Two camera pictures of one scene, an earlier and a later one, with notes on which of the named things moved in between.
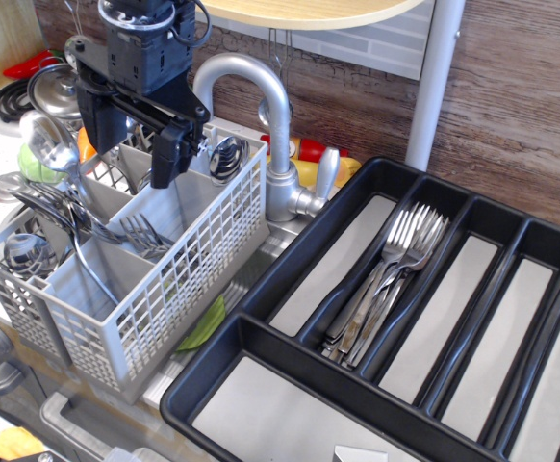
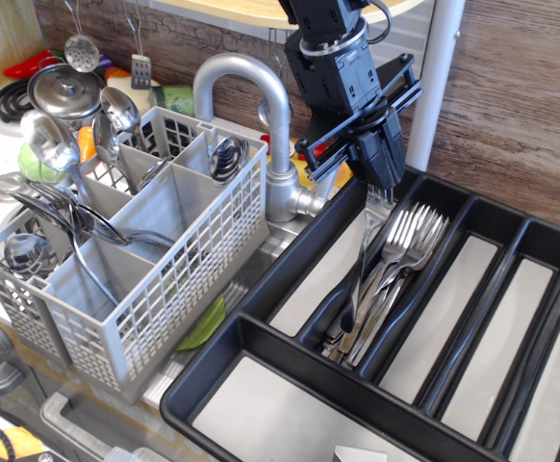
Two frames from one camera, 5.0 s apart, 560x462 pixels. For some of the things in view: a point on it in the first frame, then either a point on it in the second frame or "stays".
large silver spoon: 53,145 stays
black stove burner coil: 11,99 stays
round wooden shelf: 305,13 stays
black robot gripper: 147,56 to 340,91
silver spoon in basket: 227,158 stays
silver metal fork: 143,236 to 379,201
